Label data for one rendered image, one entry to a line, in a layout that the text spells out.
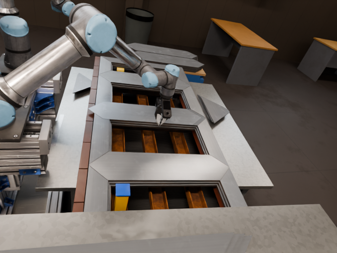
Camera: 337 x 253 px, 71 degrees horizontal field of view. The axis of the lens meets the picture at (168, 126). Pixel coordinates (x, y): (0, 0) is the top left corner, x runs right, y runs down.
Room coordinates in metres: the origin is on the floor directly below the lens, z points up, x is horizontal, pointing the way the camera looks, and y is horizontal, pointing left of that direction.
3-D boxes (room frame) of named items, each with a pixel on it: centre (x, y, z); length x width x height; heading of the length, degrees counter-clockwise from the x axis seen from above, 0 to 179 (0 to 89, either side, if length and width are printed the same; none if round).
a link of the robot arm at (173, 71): (1.11, 0.06, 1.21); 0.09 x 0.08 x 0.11; 137
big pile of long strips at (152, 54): (2.30, 0.23, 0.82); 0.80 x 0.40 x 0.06; 110
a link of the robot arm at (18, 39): (1.10, 0.88, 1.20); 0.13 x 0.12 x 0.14; 50
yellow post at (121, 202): (0.61, 0.11, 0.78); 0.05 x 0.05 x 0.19; 20
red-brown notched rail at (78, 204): (1.13, 0.48, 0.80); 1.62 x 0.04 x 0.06; 20
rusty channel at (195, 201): (1.33, -0.06, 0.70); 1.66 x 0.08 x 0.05; 20
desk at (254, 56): (4.74, -0.82, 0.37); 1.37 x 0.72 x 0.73; 24
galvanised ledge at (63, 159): (1.27, 0.66, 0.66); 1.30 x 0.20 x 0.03; 20
